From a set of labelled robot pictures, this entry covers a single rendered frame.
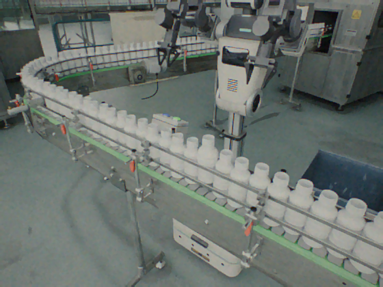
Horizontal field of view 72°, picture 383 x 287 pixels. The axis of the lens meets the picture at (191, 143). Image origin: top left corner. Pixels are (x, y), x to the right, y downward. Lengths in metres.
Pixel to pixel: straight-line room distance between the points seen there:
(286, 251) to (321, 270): 0.09
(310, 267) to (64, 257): 1.67
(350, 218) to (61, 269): 1.77
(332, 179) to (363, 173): 0.13
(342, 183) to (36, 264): 1.91
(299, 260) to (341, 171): 0.65
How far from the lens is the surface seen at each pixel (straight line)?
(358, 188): 1.42
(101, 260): 2.03
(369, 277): 0.82
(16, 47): 6.01
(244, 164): 0.76
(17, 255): 2.30
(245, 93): 1.36
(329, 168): 1.39
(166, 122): 1.10
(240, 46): 1.32
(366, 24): 4.24
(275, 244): 0.83
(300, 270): 0.86
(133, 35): 4.92
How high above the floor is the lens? 1.59
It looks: 31 degrees down
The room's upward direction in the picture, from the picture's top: straight up
